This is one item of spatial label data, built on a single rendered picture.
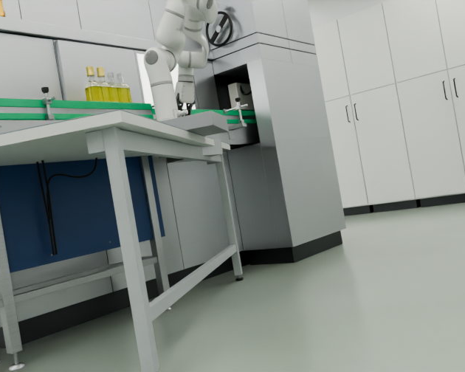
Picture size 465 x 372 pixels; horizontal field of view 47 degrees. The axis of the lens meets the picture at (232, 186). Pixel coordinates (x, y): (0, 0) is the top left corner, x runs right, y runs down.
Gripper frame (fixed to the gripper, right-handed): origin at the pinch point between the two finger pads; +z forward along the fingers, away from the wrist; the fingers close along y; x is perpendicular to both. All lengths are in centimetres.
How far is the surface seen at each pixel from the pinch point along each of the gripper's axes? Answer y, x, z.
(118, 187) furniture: 98, 64, 19
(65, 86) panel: 39, -40, -10
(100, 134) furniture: 99, 57, 5
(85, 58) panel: 25, -43, -24
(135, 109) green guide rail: 22.7, -10.1, -1.0
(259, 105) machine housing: -75, -6, -6
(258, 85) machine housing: -74, -7, -17
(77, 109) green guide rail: 55, -11, 0
